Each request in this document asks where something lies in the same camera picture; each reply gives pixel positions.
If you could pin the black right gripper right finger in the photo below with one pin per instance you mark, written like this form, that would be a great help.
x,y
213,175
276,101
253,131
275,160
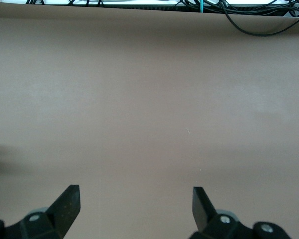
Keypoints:
x,y
203,211

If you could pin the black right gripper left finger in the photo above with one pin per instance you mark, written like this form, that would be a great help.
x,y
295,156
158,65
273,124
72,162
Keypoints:
x,y
64,206

